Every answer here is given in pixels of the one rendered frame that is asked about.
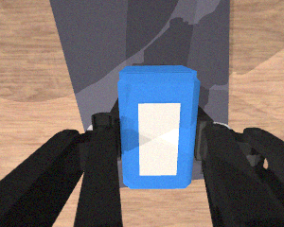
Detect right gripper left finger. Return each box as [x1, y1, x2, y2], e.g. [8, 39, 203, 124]
[0, 99, 123, 227]

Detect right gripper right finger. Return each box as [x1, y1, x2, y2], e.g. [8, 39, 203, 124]
[194, 105, 284, 227]

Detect dark grey flat mat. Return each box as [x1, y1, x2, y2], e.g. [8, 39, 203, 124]
[49, 0, 230, 132]

